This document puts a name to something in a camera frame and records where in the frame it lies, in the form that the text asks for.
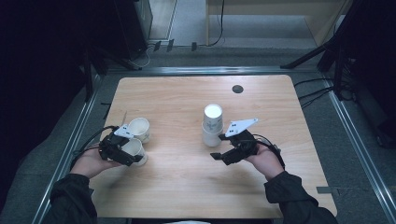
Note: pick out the black tripod stand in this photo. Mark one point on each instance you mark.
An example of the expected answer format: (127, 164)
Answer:
(311, 54)

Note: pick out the white drinking cup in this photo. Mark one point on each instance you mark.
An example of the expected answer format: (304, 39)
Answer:
(140, 128)
(134, 147)

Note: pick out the grey tape strip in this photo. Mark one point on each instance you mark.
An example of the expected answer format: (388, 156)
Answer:
(324, 190)

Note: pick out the person's left hand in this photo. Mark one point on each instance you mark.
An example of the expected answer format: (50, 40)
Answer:
(90, 165)

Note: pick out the stack of white paper cups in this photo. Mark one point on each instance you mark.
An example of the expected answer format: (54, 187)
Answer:
(212, 130)

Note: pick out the person's right hand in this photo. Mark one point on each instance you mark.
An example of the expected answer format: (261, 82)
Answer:
(267, 163)

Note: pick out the dark tape piece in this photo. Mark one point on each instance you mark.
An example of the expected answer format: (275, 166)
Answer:
(194, 46)
(170, 45)
(157, 46)

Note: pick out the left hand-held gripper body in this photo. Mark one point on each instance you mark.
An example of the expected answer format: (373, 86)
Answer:
(112, 147)

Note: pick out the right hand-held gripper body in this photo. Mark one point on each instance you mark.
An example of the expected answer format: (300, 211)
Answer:
(244, 146)

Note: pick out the black cabinet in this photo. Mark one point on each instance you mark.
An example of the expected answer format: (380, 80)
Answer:
(130, 28)

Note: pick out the long metal floor rail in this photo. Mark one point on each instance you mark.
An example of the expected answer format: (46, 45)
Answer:
(211, 70)
(67, 155)
(361, 149)

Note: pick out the person's white shirt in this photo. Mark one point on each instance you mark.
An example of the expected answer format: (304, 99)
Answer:
(183, 222)

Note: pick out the black round table grommet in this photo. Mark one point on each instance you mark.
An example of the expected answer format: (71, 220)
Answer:
(237, 89)

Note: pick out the light wooden furniture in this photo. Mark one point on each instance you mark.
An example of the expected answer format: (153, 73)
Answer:
(320, 18)

